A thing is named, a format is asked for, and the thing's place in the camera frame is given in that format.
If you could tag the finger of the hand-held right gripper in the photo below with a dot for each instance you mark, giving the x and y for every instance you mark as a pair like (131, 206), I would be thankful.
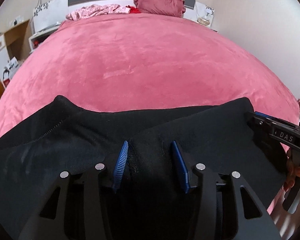
(267, 125)

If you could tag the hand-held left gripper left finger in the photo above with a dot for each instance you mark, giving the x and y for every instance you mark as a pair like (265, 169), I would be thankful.
(121, 165)

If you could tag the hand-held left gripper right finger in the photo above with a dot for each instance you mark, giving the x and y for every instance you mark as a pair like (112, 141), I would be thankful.
(180, 165)

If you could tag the black pants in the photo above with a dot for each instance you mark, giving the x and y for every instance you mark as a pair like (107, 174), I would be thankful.
(65, 140)

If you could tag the pink fleece bed blanket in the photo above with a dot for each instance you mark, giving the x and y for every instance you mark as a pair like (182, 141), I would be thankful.
(145, 65)

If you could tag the white paper bag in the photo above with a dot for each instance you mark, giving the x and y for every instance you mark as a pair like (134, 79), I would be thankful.
(11, 71)

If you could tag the grey and white nightstand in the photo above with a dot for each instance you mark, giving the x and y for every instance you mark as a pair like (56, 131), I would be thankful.
(37, 40)

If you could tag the red cloth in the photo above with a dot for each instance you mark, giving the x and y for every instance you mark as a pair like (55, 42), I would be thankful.
(133, 10)

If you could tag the pink floral garment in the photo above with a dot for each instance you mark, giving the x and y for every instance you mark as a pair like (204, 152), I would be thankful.
(97, 11)

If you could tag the dark pink ruffled pillow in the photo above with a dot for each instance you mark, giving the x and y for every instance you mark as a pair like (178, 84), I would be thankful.
(160, 3)

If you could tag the wooden desk with white cabinet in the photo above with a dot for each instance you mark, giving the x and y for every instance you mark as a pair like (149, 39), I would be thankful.
(5, 45)

